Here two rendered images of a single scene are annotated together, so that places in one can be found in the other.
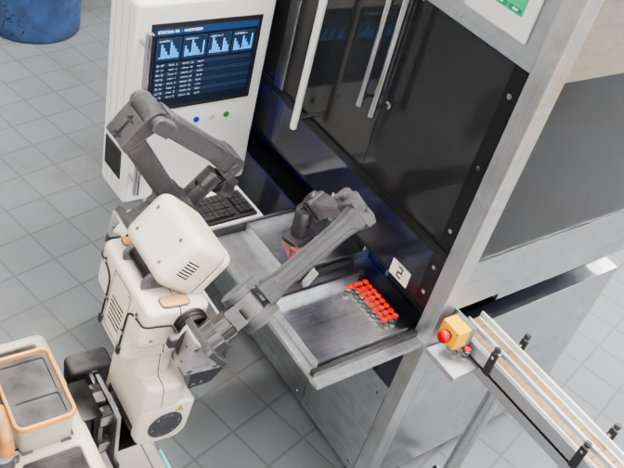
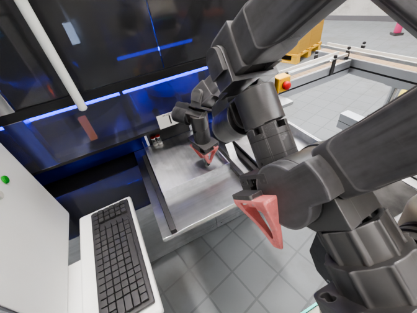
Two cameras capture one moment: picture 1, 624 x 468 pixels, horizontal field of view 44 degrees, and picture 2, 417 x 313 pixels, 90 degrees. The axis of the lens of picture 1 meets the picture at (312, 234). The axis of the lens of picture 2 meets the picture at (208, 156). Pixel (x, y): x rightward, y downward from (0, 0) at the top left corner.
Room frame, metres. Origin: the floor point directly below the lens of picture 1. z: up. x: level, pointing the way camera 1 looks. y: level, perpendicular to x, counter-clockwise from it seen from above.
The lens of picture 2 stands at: (1.64, 0.58, 1.44)
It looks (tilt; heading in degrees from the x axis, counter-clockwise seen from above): 40 degrees down; 295
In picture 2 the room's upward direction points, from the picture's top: 10 degrees counter-clockwise
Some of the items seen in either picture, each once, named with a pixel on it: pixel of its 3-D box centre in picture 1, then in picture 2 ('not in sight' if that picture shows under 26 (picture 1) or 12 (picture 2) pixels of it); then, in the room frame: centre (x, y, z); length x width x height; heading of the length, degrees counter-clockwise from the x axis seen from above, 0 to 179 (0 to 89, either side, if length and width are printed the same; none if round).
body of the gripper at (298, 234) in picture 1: (300, 228); (201, 135); (1.89, 0.04, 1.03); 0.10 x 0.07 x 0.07; 149
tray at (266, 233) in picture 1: (308, 240); (182, 154); (2.02, 0.01, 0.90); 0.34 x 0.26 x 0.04; 134
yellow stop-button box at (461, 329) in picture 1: (456, 331); (279, 82); (1.68, -0.49, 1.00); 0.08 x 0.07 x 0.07; 134
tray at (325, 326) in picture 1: (338, 318); (267, 138); (1.69, -0.15, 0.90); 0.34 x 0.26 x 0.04; 134
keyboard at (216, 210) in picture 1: (200, 212); (116, 249); (2.09, 0.40, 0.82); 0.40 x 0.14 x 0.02; 136
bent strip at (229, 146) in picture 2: (296, 282); (238, 158); (1.78, 0.01, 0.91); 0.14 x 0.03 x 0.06; 133
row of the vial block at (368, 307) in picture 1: (367, 306); not in sight; (1.77, -0.23, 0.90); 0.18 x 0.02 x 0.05; 44
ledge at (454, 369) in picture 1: (455, 357); (274, 102); (1.69, -0.53, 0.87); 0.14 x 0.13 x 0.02; 134
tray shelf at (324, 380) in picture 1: (317, 283); (226, 153); (1.84, -0.06, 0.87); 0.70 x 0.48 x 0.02; 44
